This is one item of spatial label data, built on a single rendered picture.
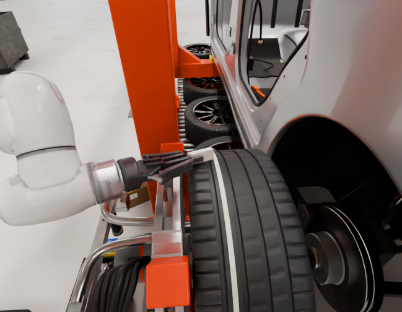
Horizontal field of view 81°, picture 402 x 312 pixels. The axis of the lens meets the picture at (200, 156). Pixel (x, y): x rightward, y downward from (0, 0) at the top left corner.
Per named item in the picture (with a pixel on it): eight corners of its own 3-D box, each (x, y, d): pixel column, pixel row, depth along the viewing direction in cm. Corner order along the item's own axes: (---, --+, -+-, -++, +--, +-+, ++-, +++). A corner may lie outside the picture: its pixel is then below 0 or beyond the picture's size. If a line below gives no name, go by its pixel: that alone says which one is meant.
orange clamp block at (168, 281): (190, 290, 49) (190, 306, 40) (152, 294, 48) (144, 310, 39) (188, 254, 50) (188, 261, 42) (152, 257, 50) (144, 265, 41)
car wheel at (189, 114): (174, 124, 244) (173, 103, 229) (228, 109, 267) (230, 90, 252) (204, 161, 199) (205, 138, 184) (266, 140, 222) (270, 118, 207)
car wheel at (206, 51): (229, 63, 387) (230, 48, 372) (201, 73, 351) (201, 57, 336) (201, 54, 423) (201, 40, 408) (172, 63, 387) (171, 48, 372)
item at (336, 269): (326, 307, 82) (398, 327, 54) (305, 310, 82) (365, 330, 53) (302, 216, 96) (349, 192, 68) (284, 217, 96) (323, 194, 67)
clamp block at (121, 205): (128, 212, 82) (125, 202, 79) (102, 213, 82) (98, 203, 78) (131, 200, 86) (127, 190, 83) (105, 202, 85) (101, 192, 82)
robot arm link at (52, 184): (98, 210, 44) (80, 142, 44) (-8, 242, 37) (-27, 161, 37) (96, 207, 53) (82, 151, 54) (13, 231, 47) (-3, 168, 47)
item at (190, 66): (223, 77, 277) (225, 45, 255) (179, 78, 274) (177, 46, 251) (222, 72, 290) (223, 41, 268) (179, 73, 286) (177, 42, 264)
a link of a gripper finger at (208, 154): (187, 153, 58) (189, 154, 57) (212, 147, 61) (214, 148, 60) (188, 164, 59) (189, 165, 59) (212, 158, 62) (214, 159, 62)
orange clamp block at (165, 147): (184, 169, 74) (183, 142, 75) (160, 171, 74) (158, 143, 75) (185, 170, 81) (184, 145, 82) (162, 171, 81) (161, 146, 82)
